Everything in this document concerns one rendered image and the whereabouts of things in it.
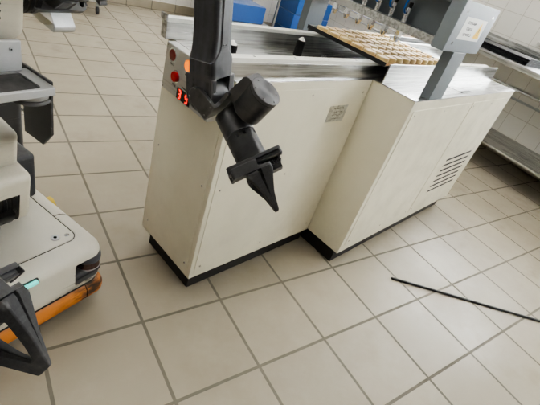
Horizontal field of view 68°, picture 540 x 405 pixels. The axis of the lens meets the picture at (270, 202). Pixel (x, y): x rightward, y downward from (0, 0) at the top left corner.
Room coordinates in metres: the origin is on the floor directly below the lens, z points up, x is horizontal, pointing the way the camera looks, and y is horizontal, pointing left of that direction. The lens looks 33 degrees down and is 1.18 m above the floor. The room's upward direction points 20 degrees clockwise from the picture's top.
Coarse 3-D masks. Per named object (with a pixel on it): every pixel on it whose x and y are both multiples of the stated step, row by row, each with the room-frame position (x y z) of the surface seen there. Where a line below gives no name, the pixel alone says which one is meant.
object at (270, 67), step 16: (240, 64) 1.03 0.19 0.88; (256, 64) 1.08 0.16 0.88; (272, 64) 1.13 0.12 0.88; (288, 64) 1.18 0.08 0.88; (304, 64) 1.24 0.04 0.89; (320, 64) 1.30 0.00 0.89; (336, 64) 1.37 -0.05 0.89; (352, 64) 1.44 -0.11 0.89; (368, 64) 1.53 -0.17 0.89; (464, 64) 2.33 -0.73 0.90; (480, 64) 2.56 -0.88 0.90
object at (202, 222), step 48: (240, 48) 1.35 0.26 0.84; (288, 48) 1.58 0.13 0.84; (288, 96) 1.20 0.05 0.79; (336, 96) 1.41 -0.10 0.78; (192, 144) 1.09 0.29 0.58; (288, 144) 1.27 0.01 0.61; (336, 144) 1.52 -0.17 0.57; (192, 192) 1.06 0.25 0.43; (240, 192) 1.13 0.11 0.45; (288, 192) 1.36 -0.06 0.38; (192, 240) 1.03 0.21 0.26; (240, 240) 1.20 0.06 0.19; (288, 240) 1.53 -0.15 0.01
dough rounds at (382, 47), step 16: (336, 32) 1.76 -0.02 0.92; (352, 32) 1.95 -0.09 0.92; (368, 32) 2.08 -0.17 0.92; (368, 48) 1.66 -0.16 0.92; (384, 48) 1.80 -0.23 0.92; (400, 48) 1.94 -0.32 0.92; (416, 48) 2.11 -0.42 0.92; (400, 64) 1.68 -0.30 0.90; (416, 64) 1.81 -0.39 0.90; (432, 64) 1.95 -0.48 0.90
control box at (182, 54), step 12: (168, 48) 1.15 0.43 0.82; (180, 48) 1.13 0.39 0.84; (168, 60) 1.15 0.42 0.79; (180, 60) 1.11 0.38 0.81; (168, 72) 1.14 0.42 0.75; (180, 72) 1.11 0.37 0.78; (168, 84) 1.14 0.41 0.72; (180, 84) 1.10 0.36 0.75; (192, 108) 1.06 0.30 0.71; (204, 120) 1.02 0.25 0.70
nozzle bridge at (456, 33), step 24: (312, 0) 1.95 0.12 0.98; (336, 0) 1.79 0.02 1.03; (360, 0) 1.78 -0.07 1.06; (384, 0) 1.73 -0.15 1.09; (432, 0) 1.62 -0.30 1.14; (456, 0) 1.49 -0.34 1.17; (312, 24) 1.99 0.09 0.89; (408, 24) 1.62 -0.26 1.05; (432, 24) 1.60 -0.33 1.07; (456, 24) 1.47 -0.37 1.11; (480, 24) 1.63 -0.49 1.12; (456, 48) 1.55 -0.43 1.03; (432, 72) 1.57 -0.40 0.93; (432, 96) 1.57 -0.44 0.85
